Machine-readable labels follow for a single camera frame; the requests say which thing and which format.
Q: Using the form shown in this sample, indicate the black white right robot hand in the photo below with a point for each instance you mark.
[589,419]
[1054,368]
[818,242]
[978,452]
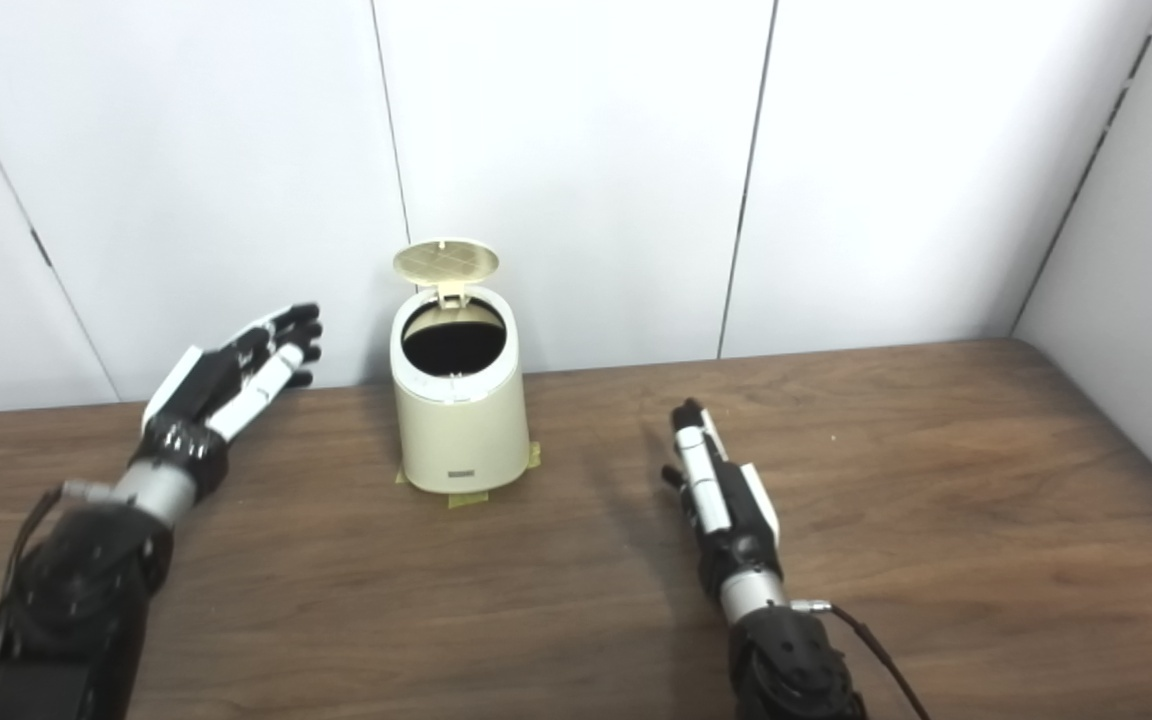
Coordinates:
[731,520]

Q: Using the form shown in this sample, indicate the cream-colored bin body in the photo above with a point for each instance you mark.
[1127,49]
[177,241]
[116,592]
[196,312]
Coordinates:
[461,430]

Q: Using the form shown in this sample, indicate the black wall panel hinge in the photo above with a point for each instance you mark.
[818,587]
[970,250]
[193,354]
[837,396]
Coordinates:
[41,248]

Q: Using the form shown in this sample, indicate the cream round bin lid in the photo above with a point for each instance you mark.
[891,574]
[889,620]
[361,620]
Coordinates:
[446,260]

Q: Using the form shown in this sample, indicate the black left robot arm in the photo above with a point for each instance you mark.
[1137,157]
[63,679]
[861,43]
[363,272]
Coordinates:
[76,600]

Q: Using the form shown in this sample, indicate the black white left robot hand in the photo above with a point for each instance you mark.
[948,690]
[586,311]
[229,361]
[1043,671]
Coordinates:
[201,390]

